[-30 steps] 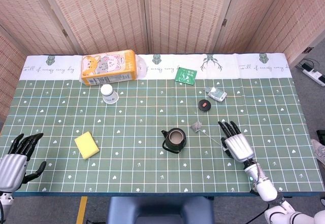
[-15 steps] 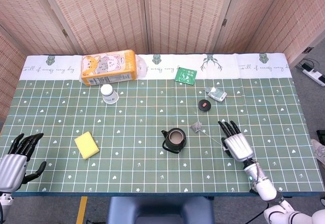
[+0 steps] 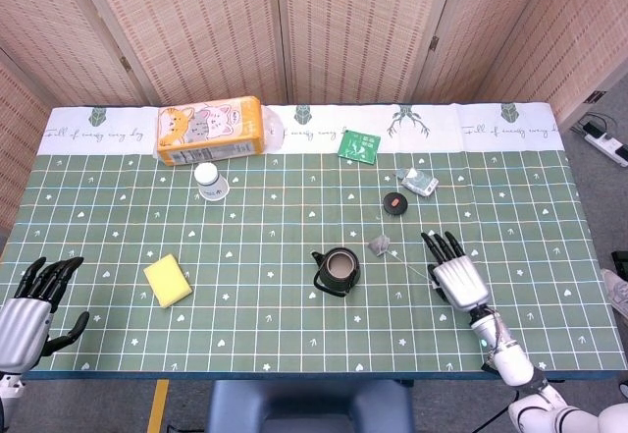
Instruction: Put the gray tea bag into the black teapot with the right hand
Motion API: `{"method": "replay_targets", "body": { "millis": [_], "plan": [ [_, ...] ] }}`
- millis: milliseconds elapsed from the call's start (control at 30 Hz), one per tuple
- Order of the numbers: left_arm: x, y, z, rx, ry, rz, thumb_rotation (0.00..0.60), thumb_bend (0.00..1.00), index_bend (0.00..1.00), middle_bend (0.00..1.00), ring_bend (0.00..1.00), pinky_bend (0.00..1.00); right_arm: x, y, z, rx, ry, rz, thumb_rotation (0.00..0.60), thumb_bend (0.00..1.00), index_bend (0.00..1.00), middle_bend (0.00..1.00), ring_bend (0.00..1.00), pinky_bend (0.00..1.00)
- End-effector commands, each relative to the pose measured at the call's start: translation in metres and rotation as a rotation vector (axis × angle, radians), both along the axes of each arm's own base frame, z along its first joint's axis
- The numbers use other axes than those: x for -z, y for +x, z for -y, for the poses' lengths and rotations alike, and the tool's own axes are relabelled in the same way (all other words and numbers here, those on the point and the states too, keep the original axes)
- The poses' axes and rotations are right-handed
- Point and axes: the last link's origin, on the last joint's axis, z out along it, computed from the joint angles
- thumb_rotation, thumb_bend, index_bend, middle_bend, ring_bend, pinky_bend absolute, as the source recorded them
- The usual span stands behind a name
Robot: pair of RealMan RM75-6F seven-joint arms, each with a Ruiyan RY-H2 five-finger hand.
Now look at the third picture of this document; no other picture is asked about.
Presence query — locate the white power strip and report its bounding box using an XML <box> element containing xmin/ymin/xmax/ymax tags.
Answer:
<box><xmin>582</xmin><ymin>132</ymin><xmax>628</xmax><ymax>168</ymax></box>

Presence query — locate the white paper cup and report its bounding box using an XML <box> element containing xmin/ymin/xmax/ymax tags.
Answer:
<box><xmin>192</xmin><ymin>162</ymin><xmax>231</xmax><ymax>202</ymax></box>

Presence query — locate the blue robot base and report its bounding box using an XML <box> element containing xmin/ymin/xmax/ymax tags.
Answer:
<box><xmin>205</xmin><ymin>378</ymin><xmax>416</xmax><ymax>433</ymax></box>

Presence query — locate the yellow sponge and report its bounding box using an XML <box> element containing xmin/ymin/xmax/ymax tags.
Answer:
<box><xmin>142</xmin><ymin>253</ymin><xmax>193</xmax><ymax>309</ymax></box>

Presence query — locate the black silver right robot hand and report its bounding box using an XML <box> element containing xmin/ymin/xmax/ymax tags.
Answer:
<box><xmin>420</xmin><ymin>230</ymin><xmax>491</xmax><ymax>312</ymax></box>

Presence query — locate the grey tea bag with string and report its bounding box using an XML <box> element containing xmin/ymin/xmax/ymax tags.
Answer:
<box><xmin>368</xmin><ymin>233</ymin><xmax>441</xmax><ymax>290</ymax></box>

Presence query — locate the black lid with red dot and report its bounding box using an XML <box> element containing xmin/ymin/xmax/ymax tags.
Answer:
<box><xmin>383</xmin><ymin>191</ymin><xmax>409</xmax><ymax>216</ymax></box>

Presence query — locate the silver wrapper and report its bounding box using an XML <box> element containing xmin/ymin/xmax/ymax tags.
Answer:
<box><xmin>394</xmin><ymin>166</ymin><xmax>440</xmax><ymax>197</ymax></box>

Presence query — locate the black teapot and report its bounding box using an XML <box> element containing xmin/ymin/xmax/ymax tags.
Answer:
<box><xmin>310</xmin><ymin>246</ymin><xmax>362</xmax><ymax>298</ymax></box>

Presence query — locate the green square tea packet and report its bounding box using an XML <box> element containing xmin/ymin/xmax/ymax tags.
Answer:
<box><xmin>337</xmin><ymin>128</ymin><xmax>383</xmax><ymax>165</ymax></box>

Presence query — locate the green grid tablecloth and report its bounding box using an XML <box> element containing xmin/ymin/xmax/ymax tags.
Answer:
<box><xmin>0</xmin><ymin>102</ymin><xmax>628</xmax><ymax>381</ymax></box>

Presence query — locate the bamboo folding screen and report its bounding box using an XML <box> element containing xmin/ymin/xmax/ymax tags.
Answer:
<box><xmin>0</xmin><ymin>0</ymin><xmax>628</xmax><ymax>250</ymax></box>

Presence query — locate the orange cat tissue pack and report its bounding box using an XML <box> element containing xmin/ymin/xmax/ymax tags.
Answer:
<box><xmin>156</xmin><ymin>95</ymin><xmax>264</xmax><ymax>168</ymax></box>

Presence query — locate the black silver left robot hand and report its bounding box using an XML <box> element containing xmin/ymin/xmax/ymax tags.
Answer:
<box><xmin>0</xmin><ymin>255</ymin><xmax>91</xmax><ymax>374</ymax></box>

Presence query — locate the grey shoe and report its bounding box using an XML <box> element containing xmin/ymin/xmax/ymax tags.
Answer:
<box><xmin>601</xmin><ymin>268</ymin><xmax>628</xmax><ymax>317</ymax></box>

